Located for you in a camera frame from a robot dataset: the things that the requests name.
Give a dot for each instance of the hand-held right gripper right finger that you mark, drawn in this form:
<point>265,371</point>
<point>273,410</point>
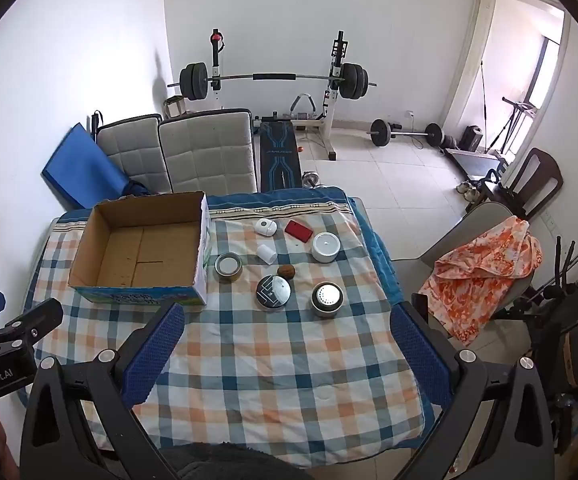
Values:
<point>421,355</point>

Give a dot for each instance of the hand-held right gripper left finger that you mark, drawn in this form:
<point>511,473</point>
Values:
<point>153,357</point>

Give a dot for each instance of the steel cup with perforated lid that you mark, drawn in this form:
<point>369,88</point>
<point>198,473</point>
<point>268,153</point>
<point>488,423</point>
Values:
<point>327,298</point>

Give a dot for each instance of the amber jar with white lid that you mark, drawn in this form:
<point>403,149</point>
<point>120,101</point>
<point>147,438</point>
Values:
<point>228,265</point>

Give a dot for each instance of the jar with black patterned lid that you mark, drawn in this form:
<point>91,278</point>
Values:
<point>273,291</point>

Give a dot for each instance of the white round lidded container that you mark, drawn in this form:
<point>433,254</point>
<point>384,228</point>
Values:
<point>325,246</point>

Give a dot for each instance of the small white cylinder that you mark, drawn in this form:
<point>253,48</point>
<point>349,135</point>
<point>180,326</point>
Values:
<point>266,254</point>

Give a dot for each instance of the brown walnut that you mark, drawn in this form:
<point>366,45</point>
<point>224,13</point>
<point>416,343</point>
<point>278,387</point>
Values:
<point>286,271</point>

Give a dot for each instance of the orange floral cloth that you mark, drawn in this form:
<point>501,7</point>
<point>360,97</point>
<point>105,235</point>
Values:
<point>484,270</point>

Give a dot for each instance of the grey chair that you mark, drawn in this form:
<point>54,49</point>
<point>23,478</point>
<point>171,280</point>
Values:
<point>456,237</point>

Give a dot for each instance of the plaid blanket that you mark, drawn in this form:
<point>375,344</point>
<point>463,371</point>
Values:
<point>279,360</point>

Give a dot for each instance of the black exercise bike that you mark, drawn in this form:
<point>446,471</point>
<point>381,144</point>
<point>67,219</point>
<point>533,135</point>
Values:
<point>559,310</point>

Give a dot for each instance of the blue foam mat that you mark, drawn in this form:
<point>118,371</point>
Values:
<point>81,170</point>

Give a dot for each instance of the small white round device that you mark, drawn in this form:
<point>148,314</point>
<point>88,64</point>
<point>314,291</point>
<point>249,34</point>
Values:
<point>265,227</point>

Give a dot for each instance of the pair of light shoes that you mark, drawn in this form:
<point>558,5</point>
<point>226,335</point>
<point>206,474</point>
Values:
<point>465,188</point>

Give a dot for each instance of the small red box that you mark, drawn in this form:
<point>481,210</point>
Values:
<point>298,230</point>

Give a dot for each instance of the grey quilted cushions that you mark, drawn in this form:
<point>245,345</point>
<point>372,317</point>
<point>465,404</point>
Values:
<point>209,152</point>

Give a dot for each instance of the brown wooden chair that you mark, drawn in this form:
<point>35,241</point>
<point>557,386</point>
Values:
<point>539,175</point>

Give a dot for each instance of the black floor appliance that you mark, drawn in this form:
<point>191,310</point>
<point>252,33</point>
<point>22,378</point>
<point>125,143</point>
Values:
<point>471,138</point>

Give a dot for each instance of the short barbell with black plates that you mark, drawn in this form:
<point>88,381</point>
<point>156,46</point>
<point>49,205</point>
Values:
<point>381,132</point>

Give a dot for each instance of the black weight bench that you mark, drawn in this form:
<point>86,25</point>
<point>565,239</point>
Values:
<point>279,157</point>

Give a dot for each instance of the small brown cardboard box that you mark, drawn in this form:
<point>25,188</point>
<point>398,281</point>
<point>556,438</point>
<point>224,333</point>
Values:
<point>176,108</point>

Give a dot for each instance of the white barbell rack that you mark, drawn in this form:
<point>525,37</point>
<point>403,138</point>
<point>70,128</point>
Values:
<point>336,90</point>

